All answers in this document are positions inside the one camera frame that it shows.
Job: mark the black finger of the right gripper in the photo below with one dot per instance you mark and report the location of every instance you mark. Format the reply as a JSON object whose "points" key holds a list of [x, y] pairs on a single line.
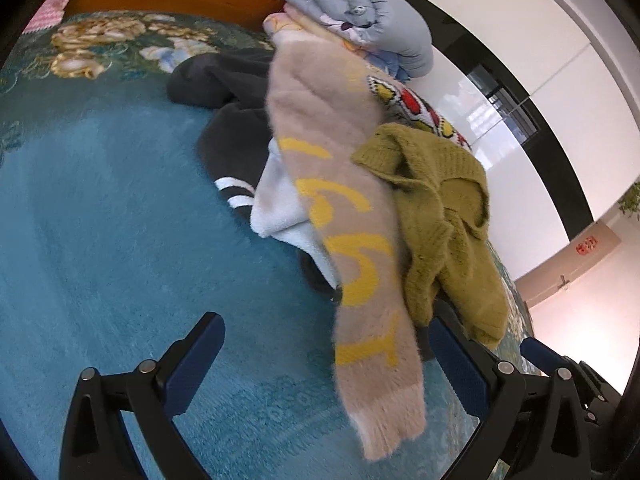
{"points": [[541, 356]]}

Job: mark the black window frame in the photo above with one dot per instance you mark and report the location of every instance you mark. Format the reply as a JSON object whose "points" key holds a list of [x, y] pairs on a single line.
{"points": [[510, 100]]}

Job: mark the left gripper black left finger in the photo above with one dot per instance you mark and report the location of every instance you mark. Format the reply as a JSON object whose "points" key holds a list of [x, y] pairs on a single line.
{"points": [[96, 443]]}

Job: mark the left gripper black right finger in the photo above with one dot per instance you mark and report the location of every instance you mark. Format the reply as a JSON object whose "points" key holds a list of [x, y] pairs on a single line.
{"points": [[534, 424]]}

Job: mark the red wall sticker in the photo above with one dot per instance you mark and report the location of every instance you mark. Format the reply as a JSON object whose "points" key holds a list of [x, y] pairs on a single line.
{"points": [[587, 245]]}

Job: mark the colourful cartoon print garment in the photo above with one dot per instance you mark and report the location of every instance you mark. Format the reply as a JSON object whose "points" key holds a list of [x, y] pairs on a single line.
{"points": [[403, 105]]}

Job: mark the light blue folded quilt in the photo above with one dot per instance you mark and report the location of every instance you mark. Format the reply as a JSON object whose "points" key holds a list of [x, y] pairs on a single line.
{"points": [[381, 25]]}

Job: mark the green potted plant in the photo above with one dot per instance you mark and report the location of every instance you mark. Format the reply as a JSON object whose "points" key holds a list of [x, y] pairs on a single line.
{"points": [[629, 203]]}

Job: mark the black garment white stripes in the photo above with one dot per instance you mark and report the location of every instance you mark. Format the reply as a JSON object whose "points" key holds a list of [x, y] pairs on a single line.
{"points": [[233, 146]]}

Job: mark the olive green knit sweater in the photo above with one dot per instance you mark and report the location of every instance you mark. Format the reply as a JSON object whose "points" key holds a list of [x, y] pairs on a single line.
{"points": [[442, 200]]}

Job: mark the white fleece garment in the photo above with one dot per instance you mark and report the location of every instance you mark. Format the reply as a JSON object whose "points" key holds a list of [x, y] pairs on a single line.
{"points": [[278, 212]]}

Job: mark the beige fuzzy scarf yellow letters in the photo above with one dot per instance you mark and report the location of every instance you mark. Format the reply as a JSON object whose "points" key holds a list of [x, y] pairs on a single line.
{"points": [[321, 111]]}

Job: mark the pink checked cloth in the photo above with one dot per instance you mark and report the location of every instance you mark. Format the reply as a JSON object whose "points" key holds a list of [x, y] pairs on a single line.
{"points": [[50, 14]]}

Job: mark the teal floral bedspread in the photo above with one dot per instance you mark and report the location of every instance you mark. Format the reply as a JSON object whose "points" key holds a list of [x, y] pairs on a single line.
{"points": [[114, 242]]}

